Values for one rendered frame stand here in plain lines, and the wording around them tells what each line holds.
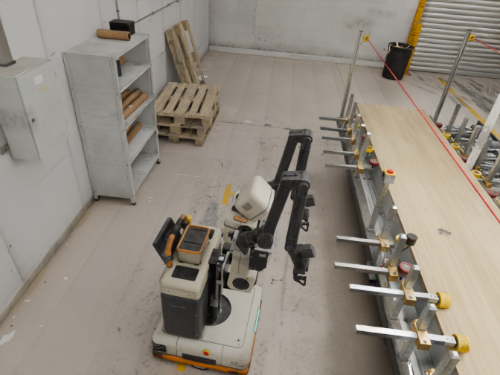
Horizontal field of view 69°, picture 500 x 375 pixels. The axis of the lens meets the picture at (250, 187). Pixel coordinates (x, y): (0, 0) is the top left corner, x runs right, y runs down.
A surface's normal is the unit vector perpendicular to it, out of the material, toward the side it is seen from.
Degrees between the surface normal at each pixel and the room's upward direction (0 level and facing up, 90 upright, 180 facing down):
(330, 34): 90
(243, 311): 0
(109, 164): 90
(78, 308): 0
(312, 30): 90
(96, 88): 90
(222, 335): 0
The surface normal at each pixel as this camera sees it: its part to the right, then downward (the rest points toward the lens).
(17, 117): -0.10, 0.57
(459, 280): 0.07, -0.82
